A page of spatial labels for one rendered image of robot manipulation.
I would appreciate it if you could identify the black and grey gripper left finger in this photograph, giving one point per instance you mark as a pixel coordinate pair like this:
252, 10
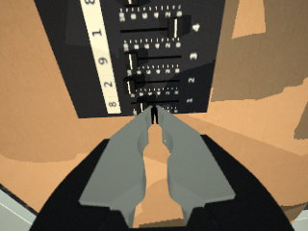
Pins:
111, 177

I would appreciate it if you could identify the black lighting desk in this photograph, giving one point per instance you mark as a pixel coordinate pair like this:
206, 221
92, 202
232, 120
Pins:
90, 37

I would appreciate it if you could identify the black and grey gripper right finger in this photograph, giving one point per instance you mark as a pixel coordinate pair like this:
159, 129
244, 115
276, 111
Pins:
200, 173

